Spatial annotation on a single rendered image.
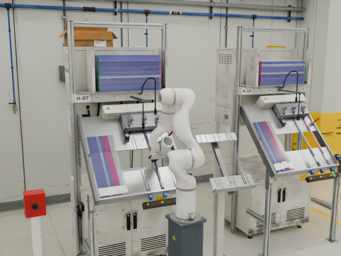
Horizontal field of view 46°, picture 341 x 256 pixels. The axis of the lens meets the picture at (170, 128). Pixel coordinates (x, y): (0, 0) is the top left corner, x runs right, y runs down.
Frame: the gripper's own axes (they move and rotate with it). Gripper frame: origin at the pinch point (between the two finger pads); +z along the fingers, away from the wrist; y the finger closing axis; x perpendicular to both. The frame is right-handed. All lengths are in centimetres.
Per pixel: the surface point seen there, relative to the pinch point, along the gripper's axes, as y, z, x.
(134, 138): 10.0, 4.2, -20.0
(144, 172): 10.0, -0.7, 9.2
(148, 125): -2.4, -0.3, -28.0
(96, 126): 36, 7, -34
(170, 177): -8.4, -1.6, 15.4
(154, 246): -5, 56, 53
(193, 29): -122, 78, -190
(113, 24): 19, -33, -98
